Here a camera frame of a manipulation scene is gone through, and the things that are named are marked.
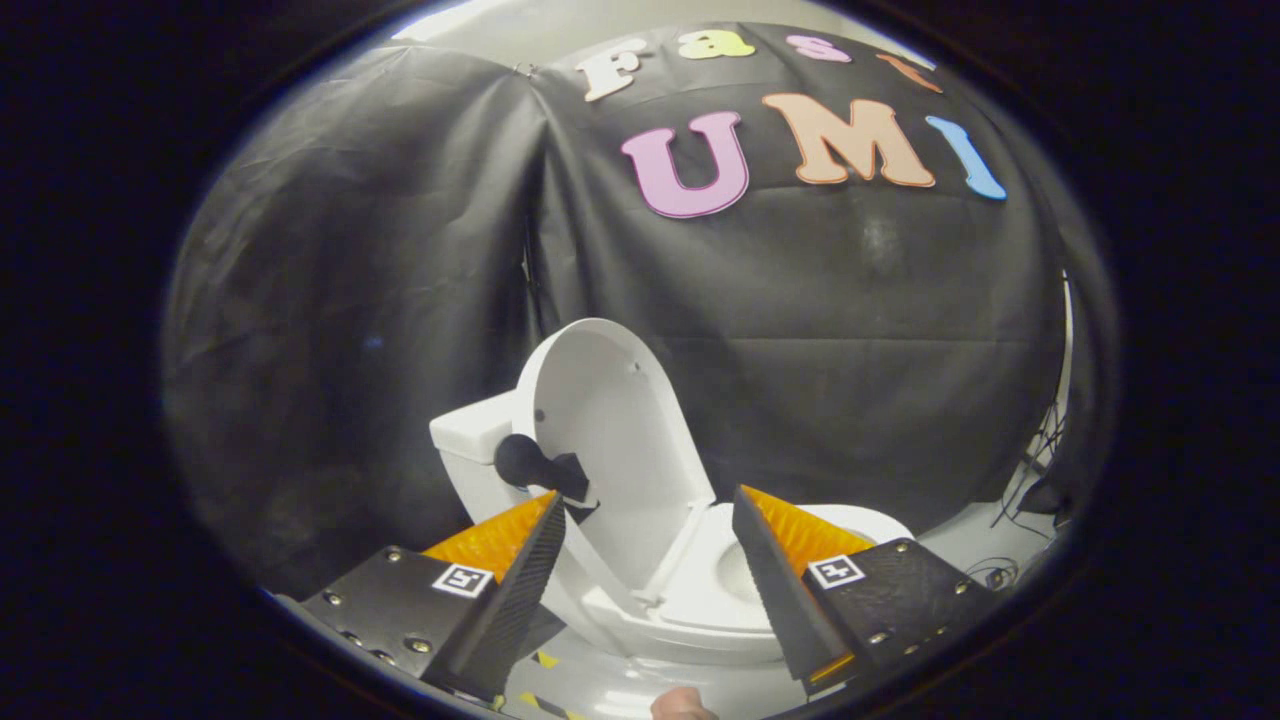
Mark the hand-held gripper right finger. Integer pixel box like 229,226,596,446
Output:
732,485,1002,697

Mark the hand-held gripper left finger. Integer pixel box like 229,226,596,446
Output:
300,490,567,701

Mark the black lid handle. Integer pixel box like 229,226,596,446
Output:
494,433,599,524

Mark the white toilet lid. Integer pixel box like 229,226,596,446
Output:
512,318,717,603

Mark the white toilet seat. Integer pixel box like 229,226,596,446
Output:
648,500,916,637

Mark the white toilet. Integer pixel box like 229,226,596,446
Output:
430,390,916,667

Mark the yellow black floor tape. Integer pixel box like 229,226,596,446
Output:
515,648,586,720

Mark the black backdrop cloth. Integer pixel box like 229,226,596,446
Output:
160,20,1111,601

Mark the white light panel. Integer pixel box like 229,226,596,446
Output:
1058,275,1078,411

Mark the tangle of floor cables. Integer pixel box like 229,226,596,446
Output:
965,400,1073,593

